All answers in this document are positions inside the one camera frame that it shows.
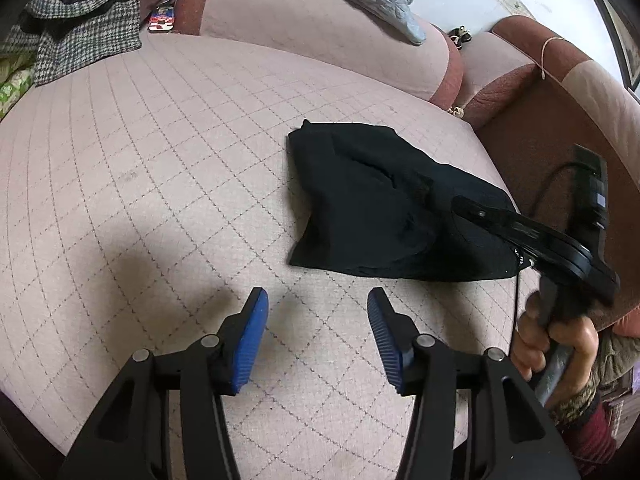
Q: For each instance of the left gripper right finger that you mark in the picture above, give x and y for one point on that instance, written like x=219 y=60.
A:
x=474 y=416

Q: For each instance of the small gold trinket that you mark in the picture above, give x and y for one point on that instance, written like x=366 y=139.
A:
x=456 y=111

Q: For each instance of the pink and maroon bolster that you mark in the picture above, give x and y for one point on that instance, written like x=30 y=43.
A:
x=338 y=33

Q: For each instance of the houndstooth grey jacket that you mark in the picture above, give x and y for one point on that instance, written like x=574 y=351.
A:
x=64 y=37

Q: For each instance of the red blue phone case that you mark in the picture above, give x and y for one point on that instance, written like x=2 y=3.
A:
x=162 y=19

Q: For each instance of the black gold hair clip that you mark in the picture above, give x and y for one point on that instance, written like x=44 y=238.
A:
x=459 y=36

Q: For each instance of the right hand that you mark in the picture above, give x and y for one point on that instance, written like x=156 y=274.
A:
x=531 y=343

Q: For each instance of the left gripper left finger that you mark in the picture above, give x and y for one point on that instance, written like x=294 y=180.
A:
x=127 y=434

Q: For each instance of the green white patterned cloth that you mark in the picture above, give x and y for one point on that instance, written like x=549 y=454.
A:
x=16 y=77

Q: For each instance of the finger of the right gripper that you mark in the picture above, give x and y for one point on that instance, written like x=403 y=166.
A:
x=512 y=228

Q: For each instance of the black pants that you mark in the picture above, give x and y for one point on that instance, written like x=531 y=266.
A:
x=381 y=208

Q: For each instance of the pink quilted mattress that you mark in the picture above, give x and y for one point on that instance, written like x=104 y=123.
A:
x=143 y=197

